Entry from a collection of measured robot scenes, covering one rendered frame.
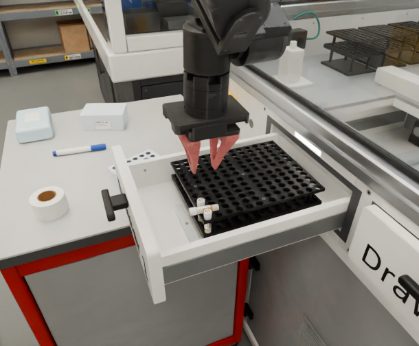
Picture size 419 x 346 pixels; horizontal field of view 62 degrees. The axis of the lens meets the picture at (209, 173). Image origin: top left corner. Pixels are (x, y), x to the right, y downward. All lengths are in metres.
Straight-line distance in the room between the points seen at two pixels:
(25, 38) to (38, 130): 3.59
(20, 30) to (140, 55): 3.39
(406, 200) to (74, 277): 0.66
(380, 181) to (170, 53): 0.97
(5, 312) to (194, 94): 1.42
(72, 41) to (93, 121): 3.18
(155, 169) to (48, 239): 0.25
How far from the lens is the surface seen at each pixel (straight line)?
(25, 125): 1.12
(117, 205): 0.56
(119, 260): 0.84
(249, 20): 0.36
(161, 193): 0.69
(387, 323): 0.68
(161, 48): 1.34
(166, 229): 0.61
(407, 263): 0.54
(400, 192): 0.53
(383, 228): 0.55
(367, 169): 0.57
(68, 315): 0.95
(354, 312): 0.74
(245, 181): 0.61
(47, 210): 0.79
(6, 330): 1.66
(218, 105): 0.44
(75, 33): 4.24
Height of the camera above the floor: 1.26
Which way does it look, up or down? 35 degrees down
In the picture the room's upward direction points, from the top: straight up
